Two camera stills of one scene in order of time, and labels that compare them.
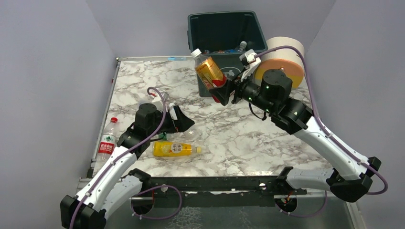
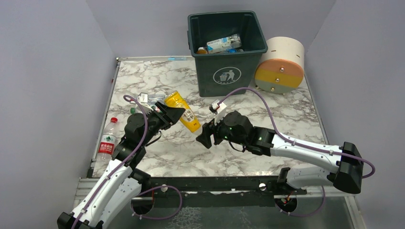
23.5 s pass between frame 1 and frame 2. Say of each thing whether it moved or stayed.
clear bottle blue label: stayed
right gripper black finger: moved
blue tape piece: stayed
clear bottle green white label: moved
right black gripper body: moved
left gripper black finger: moved
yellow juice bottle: moved
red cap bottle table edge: stayed
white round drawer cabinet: stayed
